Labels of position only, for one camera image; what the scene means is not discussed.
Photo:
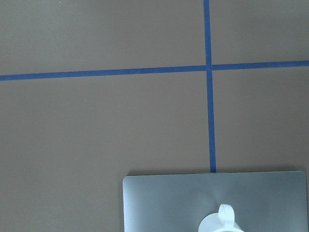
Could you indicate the white ceramic cup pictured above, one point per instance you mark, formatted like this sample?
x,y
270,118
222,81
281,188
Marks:
x,y
222,221

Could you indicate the grey closed laptop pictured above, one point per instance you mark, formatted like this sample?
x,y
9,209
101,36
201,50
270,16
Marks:
x,y
262,201

